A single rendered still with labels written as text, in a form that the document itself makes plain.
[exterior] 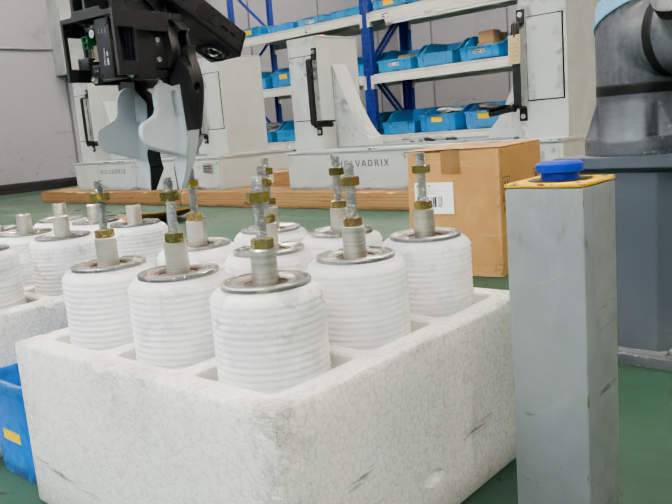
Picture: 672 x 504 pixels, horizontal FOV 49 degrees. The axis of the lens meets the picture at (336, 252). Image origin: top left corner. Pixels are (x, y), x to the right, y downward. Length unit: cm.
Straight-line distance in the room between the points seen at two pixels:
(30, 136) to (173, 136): 682
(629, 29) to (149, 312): 76
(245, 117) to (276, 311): 363
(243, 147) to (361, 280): 352
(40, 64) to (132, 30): 696
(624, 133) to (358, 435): 66
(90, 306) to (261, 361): 24
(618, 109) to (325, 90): 257
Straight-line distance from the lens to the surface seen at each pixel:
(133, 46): 65
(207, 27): 71
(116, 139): 69
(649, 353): 115
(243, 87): 419
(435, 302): 76
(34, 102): 752
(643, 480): 83
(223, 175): 405
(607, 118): 114
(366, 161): 330
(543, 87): 288
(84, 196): 516
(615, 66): 114
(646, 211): 110
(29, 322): 102
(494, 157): 170
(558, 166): 64
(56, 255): 107
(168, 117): 66
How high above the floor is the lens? 38
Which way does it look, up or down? 10 degrees down
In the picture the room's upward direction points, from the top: 5 degrees counter-clockwise
